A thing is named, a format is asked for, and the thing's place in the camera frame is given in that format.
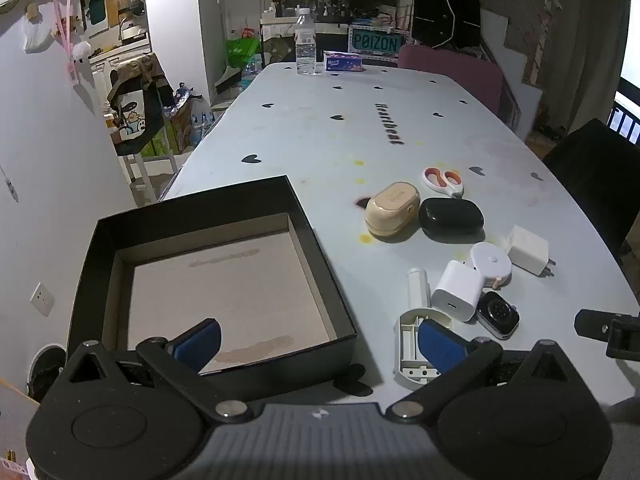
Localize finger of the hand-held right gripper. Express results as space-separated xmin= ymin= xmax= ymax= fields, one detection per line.
xmin=574 ymin=308 xmax=640 ymax=359

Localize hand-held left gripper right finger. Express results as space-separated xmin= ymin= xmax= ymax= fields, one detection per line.
xmin=385 ymin=319 xmax=588 ymax=423

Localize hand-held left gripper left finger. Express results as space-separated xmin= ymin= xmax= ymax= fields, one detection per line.
xmin=60 ymin=317 xmax=256 ymax=423

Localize white plastic gadget with tube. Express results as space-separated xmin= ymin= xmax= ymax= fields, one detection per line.
xmin=393 ymin=267 xmax=453 ymax=392

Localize small white charger cube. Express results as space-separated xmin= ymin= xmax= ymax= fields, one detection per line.
xmin=431 ymin=260 xmax=484 ymax=323

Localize black cardboard box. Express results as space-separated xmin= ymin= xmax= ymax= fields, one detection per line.
xmin=66 ymin=175 xmax=358 ymax=400

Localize black smartwatch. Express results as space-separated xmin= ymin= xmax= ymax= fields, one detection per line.
xmin=475 ymin=291 xmax=521 ymax=339

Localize white round tape measure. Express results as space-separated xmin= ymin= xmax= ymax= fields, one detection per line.
xmin=467 ymin=242 xmax=513 ymax=291

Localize black earbud case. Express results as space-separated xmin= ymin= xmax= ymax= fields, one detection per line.
xmin=418 ymin=197 xmax=485 ymax=244

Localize large white charger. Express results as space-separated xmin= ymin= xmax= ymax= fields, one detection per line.
xmin=505 ymin=225 xmax=557 ymax=278

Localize beige earbud case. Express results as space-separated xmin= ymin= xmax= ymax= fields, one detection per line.
xmin=365 ymin=181 xmax=422 ymax=239

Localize orange and white scissors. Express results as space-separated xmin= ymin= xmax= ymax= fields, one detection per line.
xmin=422 ymin=166 xmax=465 ymax=199

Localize black round object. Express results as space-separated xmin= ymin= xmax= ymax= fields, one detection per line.
xmin=27 ymin=344 xmax=68 ymax=403

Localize black chair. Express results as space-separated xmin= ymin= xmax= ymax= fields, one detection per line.
xmin=542 ymin=118 xmax=640 ymax=261

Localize white stool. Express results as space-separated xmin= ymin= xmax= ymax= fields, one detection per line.
xmin=117 ymin=150 xmax=181 ymax=193

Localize colourful printed bag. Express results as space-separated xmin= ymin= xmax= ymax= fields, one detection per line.
xmin=170 ymin=82 xmax=201 ymax=151

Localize wrapped bottle pack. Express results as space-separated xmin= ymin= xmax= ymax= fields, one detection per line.
xmin=241 ymin=55 xmax=263 ymax=92

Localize pink chair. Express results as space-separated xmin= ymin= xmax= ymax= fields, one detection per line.
xmin=397 ymin=44 xmax=503 ymax=116

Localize green bag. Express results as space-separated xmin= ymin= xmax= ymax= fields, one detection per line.
xmin=225 ymin=35 xmax=261 ymax=68

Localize purple tissue pack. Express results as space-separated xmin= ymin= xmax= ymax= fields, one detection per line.
xmin=323 ymin=51 xmax=364 ymax=72

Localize teal sign board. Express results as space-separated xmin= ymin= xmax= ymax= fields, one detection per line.
xmin=348 ymin=25 xmax=403 ymax=54

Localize clear water bottle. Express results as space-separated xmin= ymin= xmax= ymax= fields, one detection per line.
xmin=295 ymin=7 xmax=317 ymax=76

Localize black garment with white trim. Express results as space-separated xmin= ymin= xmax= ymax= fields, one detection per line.
xmin=411 ymin=0 xmax=483 ymax=51

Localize white cloth bag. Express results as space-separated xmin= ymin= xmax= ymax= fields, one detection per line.
xmin=22 ymin=2 xmax=63 ymax=53

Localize white wall socket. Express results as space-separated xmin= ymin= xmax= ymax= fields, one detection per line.
xmin=30 ymin=282 xmax=56 ymax=317

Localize pink lanyard with plush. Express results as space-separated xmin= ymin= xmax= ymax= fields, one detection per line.
xmin=52 ymin=0 xmax=91 ymax=86

